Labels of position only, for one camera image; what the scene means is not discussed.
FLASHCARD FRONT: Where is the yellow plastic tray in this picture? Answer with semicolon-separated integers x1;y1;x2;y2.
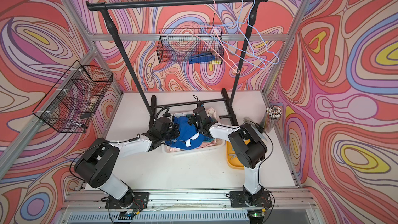
226;142;244;170

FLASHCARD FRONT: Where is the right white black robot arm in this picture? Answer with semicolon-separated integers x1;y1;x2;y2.
190;106;268;207

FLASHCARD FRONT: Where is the blue brush in basket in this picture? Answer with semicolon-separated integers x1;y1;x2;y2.
188;53;215;64

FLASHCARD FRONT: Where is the pink printed jacket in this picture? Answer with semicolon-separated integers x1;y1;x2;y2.
206;107;220;122

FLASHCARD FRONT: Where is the black wire basket left wall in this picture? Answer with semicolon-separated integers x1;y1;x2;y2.
32;61;114;133

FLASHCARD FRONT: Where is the white perforated plastic basket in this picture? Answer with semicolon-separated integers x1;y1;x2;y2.
161;110;226;155

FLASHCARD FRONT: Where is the black wire basket back wall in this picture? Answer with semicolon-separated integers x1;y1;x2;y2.
157;28;225;65

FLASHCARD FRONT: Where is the black clothes rack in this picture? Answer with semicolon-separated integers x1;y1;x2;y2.
86;0;269;125

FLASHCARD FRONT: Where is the blue red white jacket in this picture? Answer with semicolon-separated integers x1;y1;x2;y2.
164;116;214;150

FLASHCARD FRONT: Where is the cup of coloured pencils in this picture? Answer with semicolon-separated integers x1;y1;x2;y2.
264;105;282;133

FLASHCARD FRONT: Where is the light blue hanger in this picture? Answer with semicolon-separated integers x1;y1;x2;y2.
198;0;263;70

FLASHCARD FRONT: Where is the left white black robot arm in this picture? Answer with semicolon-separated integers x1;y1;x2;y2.
74;108;180;209

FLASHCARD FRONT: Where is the black wire basket wall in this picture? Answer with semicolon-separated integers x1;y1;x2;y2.
157;28;225;65
32;61;114;133

